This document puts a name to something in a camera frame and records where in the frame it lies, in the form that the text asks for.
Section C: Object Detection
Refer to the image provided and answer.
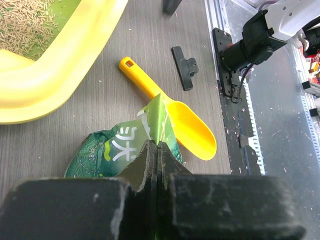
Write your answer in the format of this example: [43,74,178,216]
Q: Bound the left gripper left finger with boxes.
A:
[0,140,157,240]

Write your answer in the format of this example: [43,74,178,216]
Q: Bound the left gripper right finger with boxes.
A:
[156,142,306,240]

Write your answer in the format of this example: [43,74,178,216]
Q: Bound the green cat litter bag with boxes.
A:
[64,93,183,178]

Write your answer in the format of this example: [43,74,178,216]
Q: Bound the yellow plastic scoop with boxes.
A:
[118,56,217,161]

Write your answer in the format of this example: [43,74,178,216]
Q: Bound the black bag clip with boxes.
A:
[171,46,199,91]

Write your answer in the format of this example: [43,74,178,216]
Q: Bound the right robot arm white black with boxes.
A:
[220,0,320,71]

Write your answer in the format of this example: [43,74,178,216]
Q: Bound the yellow green litter box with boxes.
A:
[0,0,127,125]

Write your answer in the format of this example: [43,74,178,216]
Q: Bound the clean litter pellets in box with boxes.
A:
[0,0,58,60]

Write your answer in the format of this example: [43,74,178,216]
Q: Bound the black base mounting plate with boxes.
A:
[212,27,265,176]

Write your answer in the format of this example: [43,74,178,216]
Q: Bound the aluminium rail frame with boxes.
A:
[204,0,320,240]

